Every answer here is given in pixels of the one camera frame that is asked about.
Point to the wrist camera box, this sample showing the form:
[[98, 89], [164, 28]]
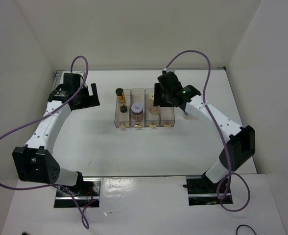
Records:
[[82, 73], [165, 70]]

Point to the silver-lid blue-label jar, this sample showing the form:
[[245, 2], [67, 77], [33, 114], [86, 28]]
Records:
[[188, 115]]

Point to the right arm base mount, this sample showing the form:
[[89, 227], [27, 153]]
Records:
[[201, 193]]

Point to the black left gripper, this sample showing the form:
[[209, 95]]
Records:
[[91, 101]]

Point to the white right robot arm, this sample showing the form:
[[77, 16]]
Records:
[[239, 141]]

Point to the tall black-cap gold bottle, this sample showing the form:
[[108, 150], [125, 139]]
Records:
[[121, 100]]

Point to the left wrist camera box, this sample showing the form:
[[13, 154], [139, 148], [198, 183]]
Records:
[[82, 73]]

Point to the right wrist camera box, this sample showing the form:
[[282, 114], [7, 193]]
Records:
[[165, 70]]

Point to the grey-lid red-label spice jar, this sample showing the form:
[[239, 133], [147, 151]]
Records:
[[137, 110]]

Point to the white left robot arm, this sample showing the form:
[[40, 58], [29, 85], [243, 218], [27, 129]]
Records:
[[34, 161]]

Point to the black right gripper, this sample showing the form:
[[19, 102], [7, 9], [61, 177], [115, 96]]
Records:
[[157, 91]]

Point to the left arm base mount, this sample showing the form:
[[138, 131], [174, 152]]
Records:
[[88, 196]]

